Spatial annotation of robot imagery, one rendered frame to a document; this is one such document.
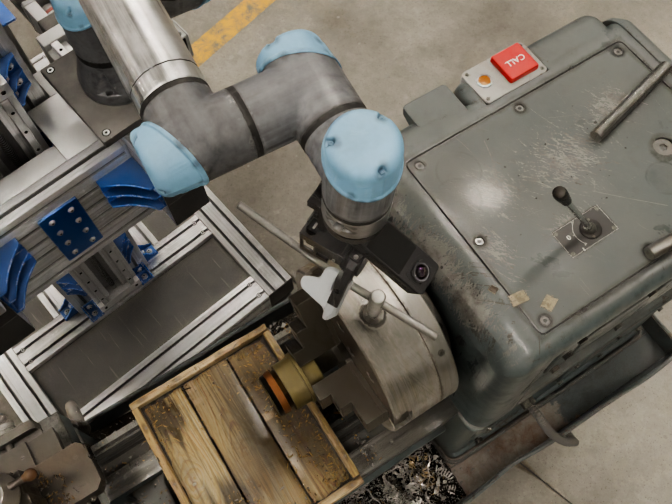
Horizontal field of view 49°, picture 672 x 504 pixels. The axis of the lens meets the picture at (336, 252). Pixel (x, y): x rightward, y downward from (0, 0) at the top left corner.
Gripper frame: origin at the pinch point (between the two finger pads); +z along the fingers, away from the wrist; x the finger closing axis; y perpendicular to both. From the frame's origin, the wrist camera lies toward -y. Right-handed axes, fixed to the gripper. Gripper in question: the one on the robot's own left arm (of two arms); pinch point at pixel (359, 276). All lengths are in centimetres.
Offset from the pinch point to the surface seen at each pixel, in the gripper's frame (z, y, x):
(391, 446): 48, -17, 11
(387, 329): 12.9, -6.5, 0.9
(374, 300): 4.0, -3.2, 0.7
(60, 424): 46, 37, 40
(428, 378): 18.3, -15.6, 2.7
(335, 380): 25.3, -3.1, 9.4
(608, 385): 79, -56, -33
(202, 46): 152, 119, -97
